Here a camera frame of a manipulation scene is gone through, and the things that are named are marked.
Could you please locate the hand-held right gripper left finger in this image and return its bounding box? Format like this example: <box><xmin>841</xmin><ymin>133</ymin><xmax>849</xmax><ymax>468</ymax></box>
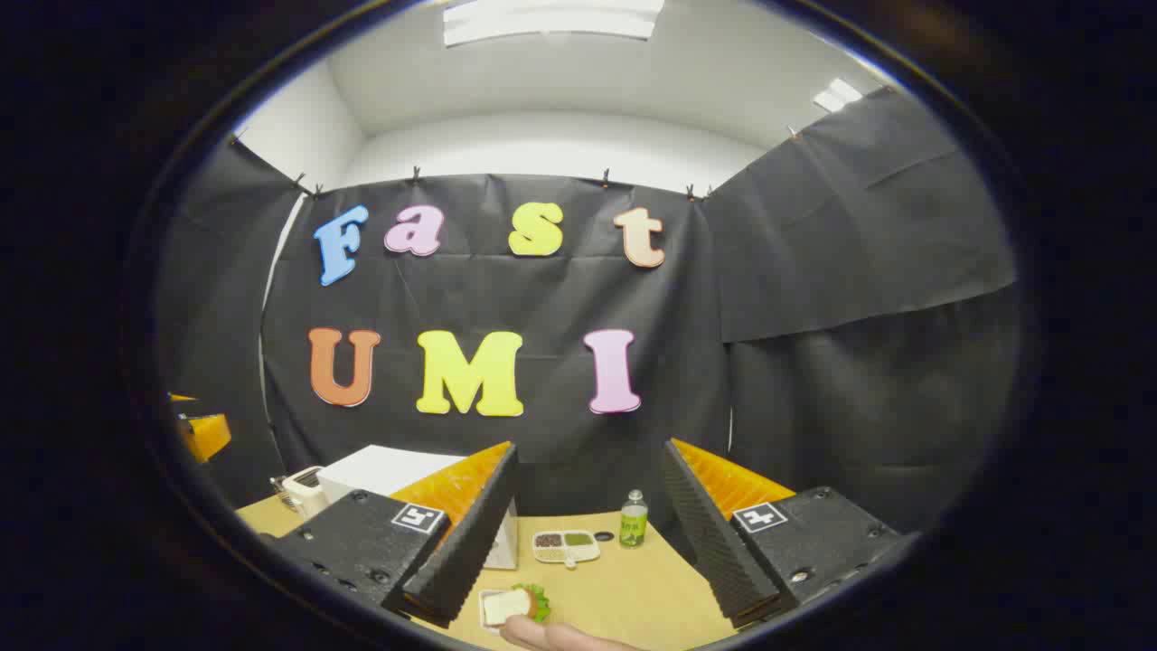
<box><xmin>262</xmin><ymin>440</ymin><xmax>522</xmax><ymax>629</ymax></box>

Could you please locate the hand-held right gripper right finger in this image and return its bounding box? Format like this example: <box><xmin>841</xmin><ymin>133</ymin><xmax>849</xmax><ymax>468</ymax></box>
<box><xmin>660</xmin><ymin>438</ymin><xmax>907</xmax><ymax>630</ymax></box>

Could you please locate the sandwich with lettuce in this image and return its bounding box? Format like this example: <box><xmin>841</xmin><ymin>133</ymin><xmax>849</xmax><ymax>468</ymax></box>
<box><xmin>484</xmin><ymin>582</ymin><xmax>553</xmax><ymax>627</ymax></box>

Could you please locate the white microwave oven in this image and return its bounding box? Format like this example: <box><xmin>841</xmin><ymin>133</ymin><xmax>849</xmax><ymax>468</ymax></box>
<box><xmin>316</xmin><ymin>444</ymin><xmax>520</xmax><ymax>571</ymax></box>

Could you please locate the green label drink bottle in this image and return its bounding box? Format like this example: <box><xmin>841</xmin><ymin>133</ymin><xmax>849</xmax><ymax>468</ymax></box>
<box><xmin>619</xmin><ymin>489</ymin><xmax>649</xmax><ymax>550</ymax></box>

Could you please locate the white divided dish of beans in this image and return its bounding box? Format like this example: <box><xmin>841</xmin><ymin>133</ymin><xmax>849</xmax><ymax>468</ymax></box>
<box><xmin>531</xmin><ymin>529</ymin><xmax>602</xmax><ymax>569</ymax></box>

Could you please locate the white toaster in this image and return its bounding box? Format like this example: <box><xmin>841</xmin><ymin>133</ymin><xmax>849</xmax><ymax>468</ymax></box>
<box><xmin>280</xmin><ymin>466</ymin><xmax>328</xmax><ymax>519</ymax></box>

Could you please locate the black backdrop cloth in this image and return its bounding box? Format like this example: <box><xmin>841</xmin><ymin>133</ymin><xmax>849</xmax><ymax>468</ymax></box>
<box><xmin>158</xmin><ymin>86</ymin><xmax>1022</xmax><ymax>543</ymax></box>

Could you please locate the small ceiling light panel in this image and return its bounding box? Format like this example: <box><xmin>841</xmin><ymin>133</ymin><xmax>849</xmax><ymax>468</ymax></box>
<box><xmin>812</xmin><ymin>78</ymin><xmax>865</xmax><ymax>115</ymax></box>

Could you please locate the long ceiling light panel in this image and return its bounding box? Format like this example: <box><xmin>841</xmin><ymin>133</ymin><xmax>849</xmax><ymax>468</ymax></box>
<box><xmin>442</xmin><ymin>0</ymin><xmax>666</xmax><ymax>48</ymax></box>

